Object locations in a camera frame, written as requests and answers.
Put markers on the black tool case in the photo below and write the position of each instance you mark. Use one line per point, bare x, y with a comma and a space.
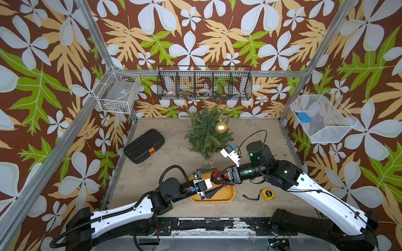
144, 146

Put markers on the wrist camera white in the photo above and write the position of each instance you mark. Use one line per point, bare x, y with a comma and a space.
201, 185
229, 152

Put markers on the small green christmas tree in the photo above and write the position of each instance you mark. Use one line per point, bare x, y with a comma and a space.
202, 135

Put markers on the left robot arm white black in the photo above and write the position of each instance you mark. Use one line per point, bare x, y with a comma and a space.
88, 229

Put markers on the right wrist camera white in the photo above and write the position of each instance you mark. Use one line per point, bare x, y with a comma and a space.
229, 152

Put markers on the black metal base rail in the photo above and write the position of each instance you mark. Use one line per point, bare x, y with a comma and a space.
255, 226

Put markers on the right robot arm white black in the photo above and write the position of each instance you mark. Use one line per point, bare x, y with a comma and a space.
343, 225

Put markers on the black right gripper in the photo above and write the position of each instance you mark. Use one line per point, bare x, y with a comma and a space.
234, 176

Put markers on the white mesh basket right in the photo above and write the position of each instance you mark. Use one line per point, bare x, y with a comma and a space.
331, 121

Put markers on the yellow tape measure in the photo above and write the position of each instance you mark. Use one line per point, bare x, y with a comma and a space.
266, 193

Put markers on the gold ornament ball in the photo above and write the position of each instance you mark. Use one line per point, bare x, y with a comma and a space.
221, 126

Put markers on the yellow plastic tray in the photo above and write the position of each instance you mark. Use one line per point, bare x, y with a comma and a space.
225, 194

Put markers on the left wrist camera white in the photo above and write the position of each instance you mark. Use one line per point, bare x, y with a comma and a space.
201, 185

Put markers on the black wire basket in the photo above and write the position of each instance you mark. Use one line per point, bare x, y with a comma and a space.
203, 82

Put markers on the blue object in basket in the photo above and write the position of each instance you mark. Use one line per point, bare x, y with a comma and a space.
303, 117

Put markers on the red faceted ornament ball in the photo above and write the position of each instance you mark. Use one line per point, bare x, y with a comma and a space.
213, 177

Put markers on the white wire basket left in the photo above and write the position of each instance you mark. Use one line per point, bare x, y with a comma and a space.
117, 91

